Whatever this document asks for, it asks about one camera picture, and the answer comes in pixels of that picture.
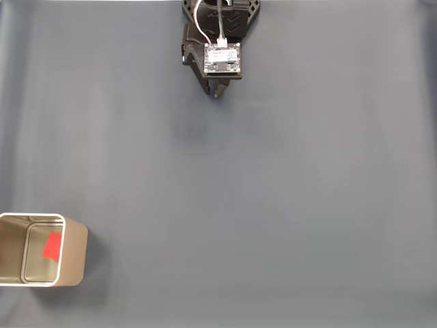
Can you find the grey-blue table mat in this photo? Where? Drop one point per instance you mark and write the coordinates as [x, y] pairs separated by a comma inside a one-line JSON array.
[[256, 188]]

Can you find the red cube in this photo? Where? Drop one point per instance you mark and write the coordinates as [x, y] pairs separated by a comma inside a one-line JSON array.
[[53, 246]]

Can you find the tan metal container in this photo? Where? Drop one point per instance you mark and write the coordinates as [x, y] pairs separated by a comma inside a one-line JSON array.
[[73, 253]]

